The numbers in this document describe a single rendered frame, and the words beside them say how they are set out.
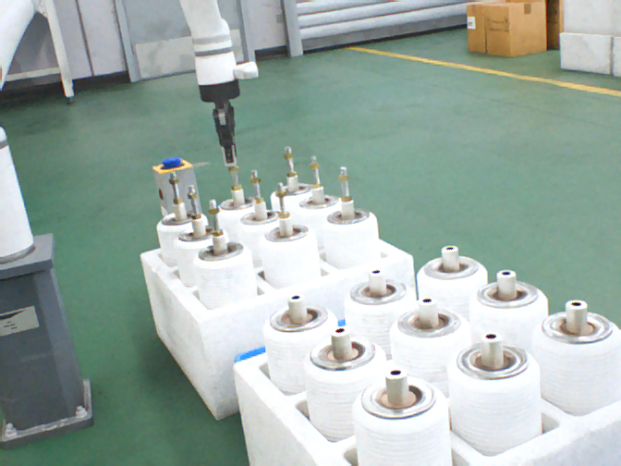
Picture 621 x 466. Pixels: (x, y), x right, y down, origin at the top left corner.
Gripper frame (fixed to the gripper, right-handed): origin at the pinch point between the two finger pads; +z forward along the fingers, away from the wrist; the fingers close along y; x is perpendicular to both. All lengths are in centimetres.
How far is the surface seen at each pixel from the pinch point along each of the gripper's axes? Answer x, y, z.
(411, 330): 22, 64, 10
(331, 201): 17.6, 7.7, 9.7
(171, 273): -13.2, 13.6, 17.1
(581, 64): 165, -233, 31
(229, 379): -3.8, 35.2, 28.4
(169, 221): -12.9, 5.7, 9.7
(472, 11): 147, -361, 9
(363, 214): 22.2, 18.8, 9.6
